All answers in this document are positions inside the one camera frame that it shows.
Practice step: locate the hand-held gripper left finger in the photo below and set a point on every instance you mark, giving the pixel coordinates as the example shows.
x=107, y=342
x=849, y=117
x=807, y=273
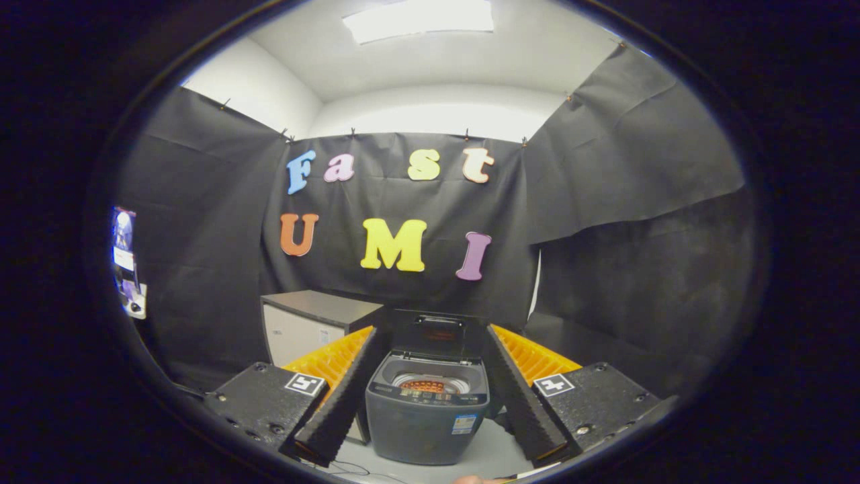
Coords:
x=346, y=396

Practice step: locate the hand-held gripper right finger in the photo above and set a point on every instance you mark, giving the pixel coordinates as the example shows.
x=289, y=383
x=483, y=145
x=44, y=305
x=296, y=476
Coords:
x=517, y=396

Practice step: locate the orange polo shirt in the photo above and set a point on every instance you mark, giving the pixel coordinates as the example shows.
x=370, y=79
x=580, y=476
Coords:
x=423, y=387

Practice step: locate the dark grey washing machine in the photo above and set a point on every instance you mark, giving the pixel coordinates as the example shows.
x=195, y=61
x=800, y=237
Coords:
x=423, y=430

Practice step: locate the grey cabinet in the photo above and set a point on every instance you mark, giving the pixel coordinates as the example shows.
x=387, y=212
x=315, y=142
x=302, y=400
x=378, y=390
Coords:
x=302, y=329

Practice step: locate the black backdrop cloth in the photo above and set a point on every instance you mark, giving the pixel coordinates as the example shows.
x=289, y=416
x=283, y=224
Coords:
x=201, y=235

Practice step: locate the bright screen device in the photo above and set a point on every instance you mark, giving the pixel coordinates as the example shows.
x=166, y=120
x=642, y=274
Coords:
x=126, y=269

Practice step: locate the ceiling light panel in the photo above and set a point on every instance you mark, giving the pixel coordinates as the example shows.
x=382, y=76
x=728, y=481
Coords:
x=416, y=20

